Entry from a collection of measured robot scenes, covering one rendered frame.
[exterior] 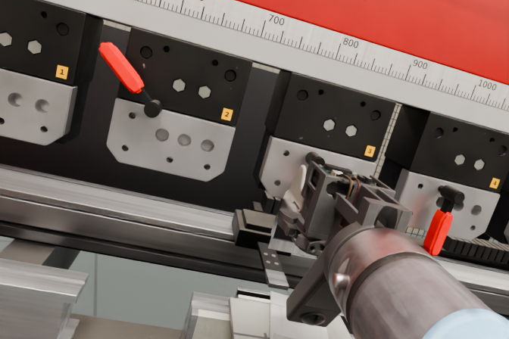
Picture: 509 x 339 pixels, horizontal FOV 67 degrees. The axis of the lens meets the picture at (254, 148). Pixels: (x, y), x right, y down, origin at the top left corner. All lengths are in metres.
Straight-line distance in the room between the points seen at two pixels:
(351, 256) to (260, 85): 0.80
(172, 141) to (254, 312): 0.27
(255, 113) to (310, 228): 0.71
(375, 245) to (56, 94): 0.39
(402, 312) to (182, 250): 0.67
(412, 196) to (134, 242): 0.55
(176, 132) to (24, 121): 0.18
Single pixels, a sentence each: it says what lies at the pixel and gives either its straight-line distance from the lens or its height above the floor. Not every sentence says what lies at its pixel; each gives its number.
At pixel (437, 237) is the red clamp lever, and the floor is 1.18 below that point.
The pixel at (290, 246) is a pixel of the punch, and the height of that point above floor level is 1.09.
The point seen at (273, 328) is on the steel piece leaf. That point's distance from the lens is 0.59.
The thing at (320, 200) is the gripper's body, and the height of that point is 1.23.
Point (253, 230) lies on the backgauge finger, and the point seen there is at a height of 1.02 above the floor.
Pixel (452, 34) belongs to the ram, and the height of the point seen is 1.44.
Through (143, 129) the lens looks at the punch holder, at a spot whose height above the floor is 1.22.
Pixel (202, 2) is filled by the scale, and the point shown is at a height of 1.39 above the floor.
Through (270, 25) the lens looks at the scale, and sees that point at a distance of 0.50.
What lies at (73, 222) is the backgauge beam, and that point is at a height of 0.95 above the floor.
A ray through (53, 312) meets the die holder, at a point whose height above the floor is 0.94.
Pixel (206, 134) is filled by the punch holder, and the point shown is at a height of 1.24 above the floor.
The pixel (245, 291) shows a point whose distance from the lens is 0.65.
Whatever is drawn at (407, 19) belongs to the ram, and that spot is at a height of 1.44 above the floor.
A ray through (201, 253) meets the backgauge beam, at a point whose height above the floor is 0.93.
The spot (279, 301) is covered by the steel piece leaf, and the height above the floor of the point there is 1.00.
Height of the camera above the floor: 1.33
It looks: 11 degrees down
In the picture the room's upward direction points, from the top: 16 degrees clockwise
